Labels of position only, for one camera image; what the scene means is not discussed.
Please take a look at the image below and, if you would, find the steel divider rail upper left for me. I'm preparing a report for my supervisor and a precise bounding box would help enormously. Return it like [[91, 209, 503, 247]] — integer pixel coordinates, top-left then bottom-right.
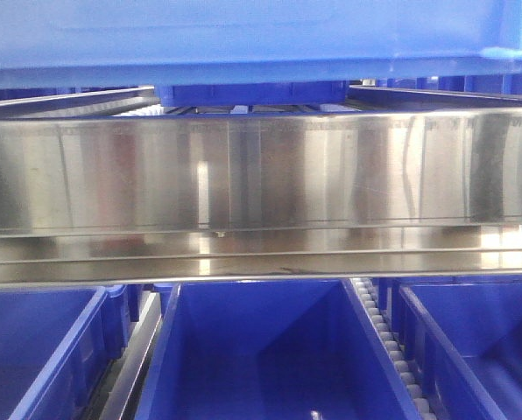
[[0, 87, 159, 120]]

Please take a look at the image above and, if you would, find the steel divider rail lower left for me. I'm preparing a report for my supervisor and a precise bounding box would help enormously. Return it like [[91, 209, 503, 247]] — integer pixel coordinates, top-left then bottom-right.
[[82, 291, 162, 419]]

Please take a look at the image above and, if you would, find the white roller track strip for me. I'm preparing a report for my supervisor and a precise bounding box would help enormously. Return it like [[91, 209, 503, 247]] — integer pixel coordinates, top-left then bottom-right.
[[349, 277, 437, 419]]

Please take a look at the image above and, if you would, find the dark blue bin lower centre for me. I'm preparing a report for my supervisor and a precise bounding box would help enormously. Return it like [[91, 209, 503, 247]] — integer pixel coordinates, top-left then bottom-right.
[[136, 280, 419, 419]]

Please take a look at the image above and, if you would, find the steel divider rail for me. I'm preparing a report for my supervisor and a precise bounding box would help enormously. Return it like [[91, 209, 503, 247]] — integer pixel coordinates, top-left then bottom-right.
[[347, 86, 522, 111], [0, 87, 159, 120], [82, 291, 162, 419]]

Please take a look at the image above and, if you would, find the light blue plastic crate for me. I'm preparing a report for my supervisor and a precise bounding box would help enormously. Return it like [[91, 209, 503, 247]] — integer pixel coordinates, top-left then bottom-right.
[[0, 1, 522, 88]]

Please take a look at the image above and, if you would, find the dark blue bin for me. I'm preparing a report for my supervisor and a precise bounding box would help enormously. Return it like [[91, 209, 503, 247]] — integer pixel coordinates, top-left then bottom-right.
[[136, 280, 419, 419], [0, 285, 139, 419], [371, 276, 522, 419]]

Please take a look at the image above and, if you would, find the blue bin behind upper shelf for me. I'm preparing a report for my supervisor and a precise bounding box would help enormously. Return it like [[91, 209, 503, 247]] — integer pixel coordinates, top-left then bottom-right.
[[154, 80, 349, 107]]

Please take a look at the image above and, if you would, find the dark blue bin lower left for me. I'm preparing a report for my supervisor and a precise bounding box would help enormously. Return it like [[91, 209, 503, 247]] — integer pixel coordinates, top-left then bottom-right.
[[0, 285, 139, 419]]

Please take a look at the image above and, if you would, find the steel divider rail upper right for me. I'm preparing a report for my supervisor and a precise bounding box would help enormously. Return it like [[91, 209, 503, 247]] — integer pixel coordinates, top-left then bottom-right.
[[347, 86, 522, 111]]

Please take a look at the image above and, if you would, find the dark blue bin lower right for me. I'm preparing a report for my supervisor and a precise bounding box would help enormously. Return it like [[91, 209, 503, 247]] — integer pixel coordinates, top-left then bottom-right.
[[371, 276, 522, 419]]

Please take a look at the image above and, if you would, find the stainless steel shelf rail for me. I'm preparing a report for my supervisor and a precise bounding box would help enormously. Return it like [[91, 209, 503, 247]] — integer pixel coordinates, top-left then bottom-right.
[[0, 108, 522, 288]]

